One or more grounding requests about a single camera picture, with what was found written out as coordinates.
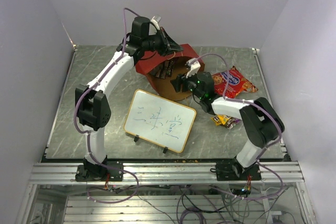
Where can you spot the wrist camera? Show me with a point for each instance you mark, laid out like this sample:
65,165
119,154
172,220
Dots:
155,21
194,66

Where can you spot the red chips bag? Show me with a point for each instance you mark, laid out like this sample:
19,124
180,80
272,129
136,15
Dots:
233,85

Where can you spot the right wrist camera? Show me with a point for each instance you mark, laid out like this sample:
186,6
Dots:
194,66

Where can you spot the purple candy packet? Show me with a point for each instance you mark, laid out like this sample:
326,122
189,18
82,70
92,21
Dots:
230,122

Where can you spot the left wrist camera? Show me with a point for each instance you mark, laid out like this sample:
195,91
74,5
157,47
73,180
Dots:
155,21

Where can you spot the yellow m&m's packet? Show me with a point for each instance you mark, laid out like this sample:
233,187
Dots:
220,120

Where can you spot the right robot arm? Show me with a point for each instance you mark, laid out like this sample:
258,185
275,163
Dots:
262,124

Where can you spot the small whiteboard with stand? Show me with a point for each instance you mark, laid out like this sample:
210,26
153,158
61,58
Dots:
159,121

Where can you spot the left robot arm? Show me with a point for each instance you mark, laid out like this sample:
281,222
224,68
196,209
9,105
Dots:
92,110

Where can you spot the red paper bag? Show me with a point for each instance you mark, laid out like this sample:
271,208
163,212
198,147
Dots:
163,86

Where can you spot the aluminium rail frame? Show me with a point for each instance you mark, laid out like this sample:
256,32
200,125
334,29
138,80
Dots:
165,174

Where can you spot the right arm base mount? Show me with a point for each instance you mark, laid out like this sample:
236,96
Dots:
229,170

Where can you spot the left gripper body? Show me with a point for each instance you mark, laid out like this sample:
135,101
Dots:
162,45

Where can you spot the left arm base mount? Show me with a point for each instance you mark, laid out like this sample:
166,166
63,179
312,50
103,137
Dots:
88,172

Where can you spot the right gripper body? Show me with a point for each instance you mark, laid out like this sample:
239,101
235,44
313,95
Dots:
190,83

